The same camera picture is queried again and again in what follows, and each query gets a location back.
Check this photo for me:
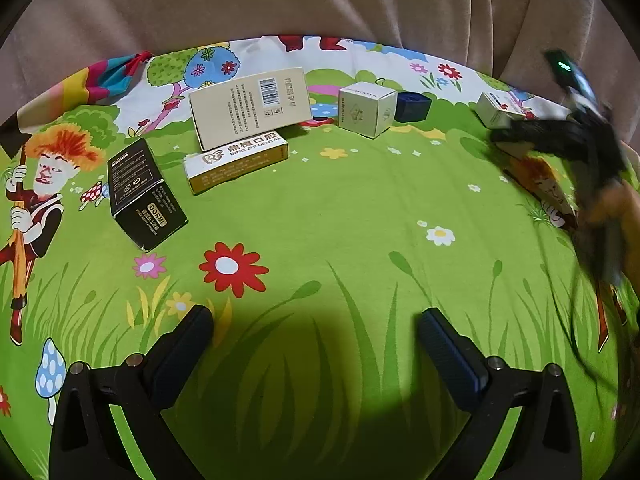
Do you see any white cube box gold print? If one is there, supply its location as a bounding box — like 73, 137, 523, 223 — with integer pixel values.
337, 81, 397, 139

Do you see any small white box far right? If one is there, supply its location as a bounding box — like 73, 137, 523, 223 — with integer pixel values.
475, 92, 525, 129

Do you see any beige barcode box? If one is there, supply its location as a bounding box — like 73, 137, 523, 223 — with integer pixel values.
189, 67, 311, 151

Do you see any dark blue small case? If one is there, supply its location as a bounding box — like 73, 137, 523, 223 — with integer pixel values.
395, 91, 432, 124

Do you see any black gold-label box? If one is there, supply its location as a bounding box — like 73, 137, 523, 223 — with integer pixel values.
106, 139, 188, 252

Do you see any pink embroidered curtain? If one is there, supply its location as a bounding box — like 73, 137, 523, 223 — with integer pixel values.
1, 0, 639, 136

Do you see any colourful cartoon play mat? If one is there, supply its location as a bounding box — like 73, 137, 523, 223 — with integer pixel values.
1, 36, 639, 479

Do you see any gold white toothpaste box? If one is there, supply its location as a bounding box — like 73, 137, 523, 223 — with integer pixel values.
183, 131, 290, 195

